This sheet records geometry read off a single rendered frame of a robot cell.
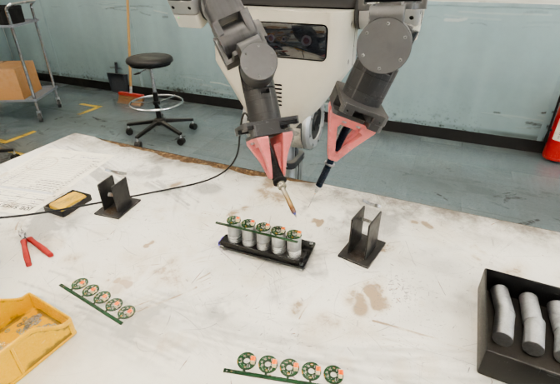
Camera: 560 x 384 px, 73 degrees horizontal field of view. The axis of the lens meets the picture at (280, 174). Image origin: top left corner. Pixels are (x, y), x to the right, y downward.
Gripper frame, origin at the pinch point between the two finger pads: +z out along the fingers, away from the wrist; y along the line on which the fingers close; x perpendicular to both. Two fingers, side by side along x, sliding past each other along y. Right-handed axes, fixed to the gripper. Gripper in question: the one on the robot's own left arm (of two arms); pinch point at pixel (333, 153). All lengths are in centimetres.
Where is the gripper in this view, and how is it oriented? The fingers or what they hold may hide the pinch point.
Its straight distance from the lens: 57.1
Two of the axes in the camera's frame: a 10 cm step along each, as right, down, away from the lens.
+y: -0.5, 4.8, -8.7
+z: -3.4, 8.1, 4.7
